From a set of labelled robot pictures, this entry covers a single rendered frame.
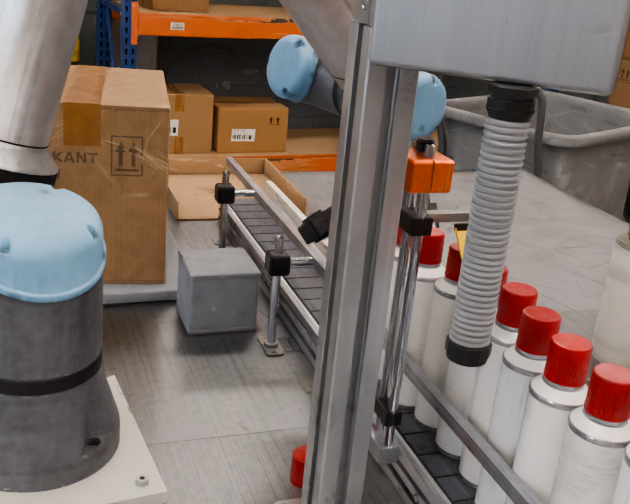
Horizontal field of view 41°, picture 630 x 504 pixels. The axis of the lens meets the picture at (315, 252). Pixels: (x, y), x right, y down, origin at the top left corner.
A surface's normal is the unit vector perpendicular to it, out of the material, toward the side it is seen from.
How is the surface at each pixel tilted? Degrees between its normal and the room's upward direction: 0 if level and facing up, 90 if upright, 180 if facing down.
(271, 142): 91
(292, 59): 79
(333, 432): 90
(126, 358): 0
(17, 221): 10
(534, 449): 90
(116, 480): 2
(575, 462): 90
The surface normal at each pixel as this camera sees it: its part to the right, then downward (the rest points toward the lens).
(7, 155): 0.56, -0.41
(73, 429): 0.67, 0.06
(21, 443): 0.17, 0.11
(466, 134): -0.72, 0.25
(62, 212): 0.19, -0.86
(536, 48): -0.27, 0.32
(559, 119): -0.68, -0.02
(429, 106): 0.62, 0.36
